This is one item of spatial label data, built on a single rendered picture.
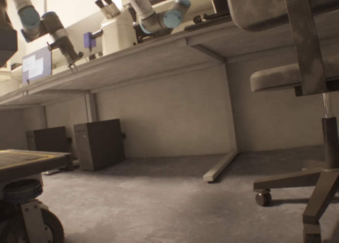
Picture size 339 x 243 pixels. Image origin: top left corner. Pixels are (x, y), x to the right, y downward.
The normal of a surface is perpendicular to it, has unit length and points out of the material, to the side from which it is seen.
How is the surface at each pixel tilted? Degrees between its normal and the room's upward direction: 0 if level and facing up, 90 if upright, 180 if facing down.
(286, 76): 90
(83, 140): 90
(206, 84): 90
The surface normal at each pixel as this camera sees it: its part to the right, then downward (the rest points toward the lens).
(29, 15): 0.50, 0.00
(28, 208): 0.78, -0.12
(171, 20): -0.19, 0.70
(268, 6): -0.67, 0.08
